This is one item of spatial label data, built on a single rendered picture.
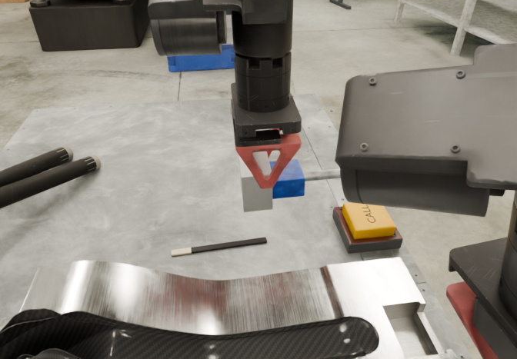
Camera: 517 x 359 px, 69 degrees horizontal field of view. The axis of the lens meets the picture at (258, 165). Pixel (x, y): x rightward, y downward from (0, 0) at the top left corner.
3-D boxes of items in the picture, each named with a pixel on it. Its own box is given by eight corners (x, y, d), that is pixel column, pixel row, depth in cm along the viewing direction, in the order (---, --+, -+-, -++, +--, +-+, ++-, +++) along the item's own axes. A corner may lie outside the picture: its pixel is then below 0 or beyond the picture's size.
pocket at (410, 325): (416, 321, 40) (425, 300, 37) (442, 372, 35) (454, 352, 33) (375, 326, 39) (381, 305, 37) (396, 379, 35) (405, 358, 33)
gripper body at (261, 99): (236, 142, 37) (231, 69, 32) (231, 97, 45) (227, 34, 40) (301, 137, 37) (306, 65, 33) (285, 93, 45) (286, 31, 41)
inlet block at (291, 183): (337, 177, 51) (341, 144, 47) (348, 202, 47) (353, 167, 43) (240, 187, 50) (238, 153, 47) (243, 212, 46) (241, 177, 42)
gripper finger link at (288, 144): (238, 203, 42) (234, 129, 36) (235, 165, 47) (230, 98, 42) (299, 197, 42) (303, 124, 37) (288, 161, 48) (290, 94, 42)
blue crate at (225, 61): (235, 53, 360) (234, 30, 347) (238, 69, 326) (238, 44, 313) (170, 56, 353) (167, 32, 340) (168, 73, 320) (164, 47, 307)
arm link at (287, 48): (297, -12, 31) (290, -24, 36) (213, -10, 31) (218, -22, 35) (294, 68, 35) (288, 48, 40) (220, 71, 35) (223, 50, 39)
